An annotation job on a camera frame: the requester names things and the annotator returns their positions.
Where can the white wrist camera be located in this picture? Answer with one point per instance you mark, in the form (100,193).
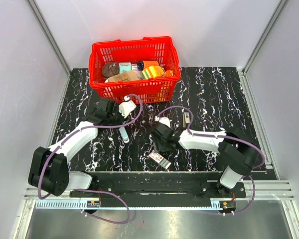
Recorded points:
(126,107)
(163,120)

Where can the red plastic shopping basket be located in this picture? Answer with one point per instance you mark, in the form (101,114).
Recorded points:
(160,49)

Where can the aluminium ruler rail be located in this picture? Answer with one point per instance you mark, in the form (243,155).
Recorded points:
(149,202)

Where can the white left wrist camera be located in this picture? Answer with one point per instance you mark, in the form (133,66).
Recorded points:
(126,107)

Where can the white silver staple remover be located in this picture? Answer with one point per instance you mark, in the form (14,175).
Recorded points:
(124,134)

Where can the brown cardboard box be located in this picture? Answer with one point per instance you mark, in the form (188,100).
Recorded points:
(124,77)

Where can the orange blue cylinder can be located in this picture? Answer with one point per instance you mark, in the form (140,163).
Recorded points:
(143,64)

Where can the orange snack packet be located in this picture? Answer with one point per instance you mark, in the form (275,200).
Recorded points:
(168,73)

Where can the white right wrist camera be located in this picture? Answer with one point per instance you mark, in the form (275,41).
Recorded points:
(163,120)

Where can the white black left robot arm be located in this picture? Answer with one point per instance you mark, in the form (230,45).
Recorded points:
(49,166)

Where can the teal card box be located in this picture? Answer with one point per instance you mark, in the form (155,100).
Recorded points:
(125,67)

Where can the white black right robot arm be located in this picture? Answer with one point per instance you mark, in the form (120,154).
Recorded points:
(238,154)

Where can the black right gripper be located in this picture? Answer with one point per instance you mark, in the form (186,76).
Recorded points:
(157,146)

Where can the brown round cookie pack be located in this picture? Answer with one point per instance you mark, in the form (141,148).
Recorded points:
(110,69)

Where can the yellow green striped box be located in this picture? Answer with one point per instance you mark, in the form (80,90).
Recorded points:
(152,72)

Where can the red white staple box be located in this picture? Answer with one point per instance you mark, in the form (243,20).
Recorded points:
(163,162)

